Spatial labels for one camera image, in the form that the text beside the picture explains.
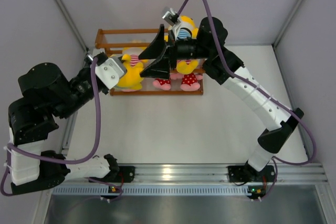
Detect pink plush toy red dress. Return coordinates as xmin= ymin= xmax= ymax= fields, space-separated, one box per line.
xmin=180 ymin=73 xmax=203 ymax=92

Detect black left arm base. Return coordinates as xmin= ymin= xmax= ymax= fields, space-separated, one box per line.
xmin=114 ymin=166 xmax=135 ymax=183

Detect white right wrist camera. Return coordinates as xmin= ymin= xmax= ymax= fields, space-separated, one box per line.
xmin=162 ymin=7 xmax=180 ymax=40

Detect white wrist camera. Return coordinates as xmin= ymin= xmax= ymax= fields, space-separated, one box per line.
xmin=162 ymin=7 xmax=180 ymax=40
xmin=94 ymin=52 xmax=127 ymax=90

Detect yellow plush toy on shelf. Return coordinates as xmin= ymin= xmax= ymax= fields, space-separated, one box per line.
xmin=176 ymin=59 xmax=198 ymax=74

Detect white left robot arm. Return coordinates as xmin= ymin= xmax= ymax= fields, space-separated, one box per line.
xmin=5 ymin=59 xmax=126 ymax=195

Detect yellow plush toy blue stripes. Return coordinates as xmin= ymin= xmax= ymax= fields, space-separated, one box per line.
xmin=115 ymin=56 xmax=144 ymax=92

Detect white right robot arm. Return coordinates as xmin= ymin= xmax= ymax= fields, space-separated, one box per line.
xmin=139 ymin=17 xmax=304 ymax=180

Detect yellow plush toy pink stripes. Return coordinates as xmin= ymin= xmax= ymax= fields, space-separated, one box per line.
xmin=122 ymin=47 xmax=149 ymax=67

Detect brown wooden two-tier shelf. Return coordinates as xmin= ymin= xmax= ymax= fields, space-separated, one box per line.
xmin=95 ymin=29 xmax=205 ymax=96

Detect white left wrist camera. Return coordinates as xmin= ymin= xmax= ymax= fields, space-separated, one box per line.
xmin=94 ymin=52 xmax=127 ymax=90

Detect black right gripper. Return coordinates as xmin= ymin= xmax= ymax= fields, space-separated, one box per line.
xmin=138 ymin=26 xmax=211 ymax=82

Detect aluminium mounting rail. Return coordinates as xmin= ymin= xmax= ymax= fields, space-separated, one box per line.
xmin=133 ymin=163 xmax=328 ymax=184

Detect pink plush toy polka dress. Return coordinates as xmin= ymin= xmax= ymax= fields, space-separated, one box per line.
xmin=152 ymin=78 xmax=171 ymax=91

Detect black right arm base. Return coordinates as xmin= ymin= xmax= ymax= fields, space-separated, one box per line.
xmin=227 ymin=164 xmax=276 ymax=184

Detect grey slotted cable duct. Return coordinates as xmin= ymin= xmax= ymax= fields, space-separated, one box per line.
xmin=52 ymin=185 xmax=261 ymax=196

